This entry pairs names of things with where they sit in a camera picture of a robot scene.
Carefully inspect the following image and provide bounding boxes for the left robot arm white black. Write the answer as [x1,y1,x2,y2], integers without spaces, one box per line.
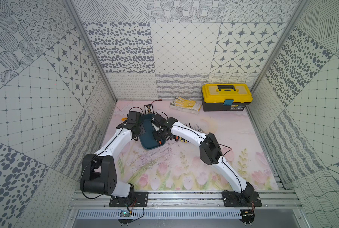
[80,111,145,200]

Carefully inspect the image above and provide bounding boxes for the yellow work gloves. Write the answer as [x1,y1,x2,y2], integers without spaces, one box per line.
[170,97,202,115]

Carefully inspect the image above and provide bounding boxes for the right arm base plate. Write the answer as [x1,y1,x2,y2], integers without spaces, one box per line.
[221,190,262,208]

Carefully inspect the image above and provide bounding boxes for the teal plastic storage tray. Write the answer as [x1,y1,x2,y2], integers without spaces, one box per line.
[139,114,166,151]

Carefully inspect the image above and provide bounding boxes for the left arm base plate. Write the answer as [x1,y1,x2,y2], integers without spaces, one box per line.
[109,192,149,208]

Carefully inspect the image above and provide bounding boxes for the yellow black toolbox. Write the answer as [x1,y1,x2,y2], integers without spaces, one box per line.
[202,84,253,112]

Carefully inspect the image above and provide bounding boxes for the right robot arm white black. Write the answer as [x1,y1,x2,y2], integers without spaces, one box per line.
[151,114,255,202]

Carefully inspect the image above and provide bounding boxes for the aluminium rail frame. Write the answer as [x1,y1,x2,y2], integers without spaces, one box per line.
[68,190,302,210]

